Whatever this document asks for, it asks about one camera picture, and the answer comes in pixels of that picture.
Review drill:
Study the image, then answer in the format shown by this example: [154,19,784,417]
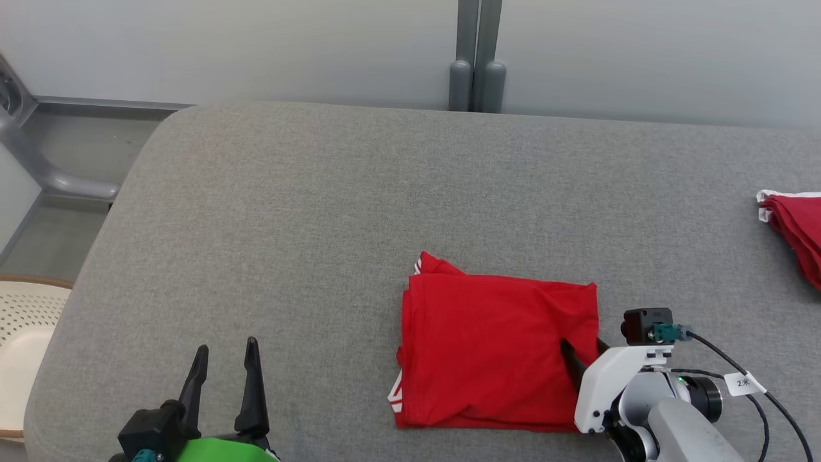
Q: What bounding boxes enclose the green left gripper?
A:
[173,337,282,462]

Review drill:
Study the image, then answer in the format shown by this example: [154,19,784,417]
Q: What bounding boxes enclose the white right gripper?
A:
[560,338,676,434]

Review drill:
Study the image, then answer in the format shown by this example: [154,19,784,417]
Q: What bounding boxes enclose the red shirt white sleeves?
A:
[388,251,600,431]

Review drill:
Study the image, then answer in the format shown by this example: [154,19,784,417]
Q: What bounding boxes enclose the red shorts white stripe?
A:
[757,189,821,292]

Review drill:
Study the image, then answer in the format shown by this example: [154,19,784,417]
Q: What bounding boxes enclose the grey fabric sofa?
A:
[24,101,821,462]

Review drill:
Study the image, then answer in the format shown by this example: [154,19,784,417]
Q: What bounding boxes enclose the cream perforated laundry basket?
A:
[0,276,75,443]

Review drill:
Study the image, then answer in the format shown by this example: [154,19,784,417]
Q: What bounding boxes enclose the white cable label tag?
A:
[724,371,768,398]

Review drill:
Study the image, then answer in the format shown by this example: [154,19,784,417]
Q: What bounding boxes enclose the grey upright post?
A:
[448,0,481,113]
[474,0,507,114]

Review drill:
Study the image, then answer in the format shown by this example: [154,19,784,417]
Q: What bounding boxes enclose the grey metal frame rail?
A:
[35,96,194,123]

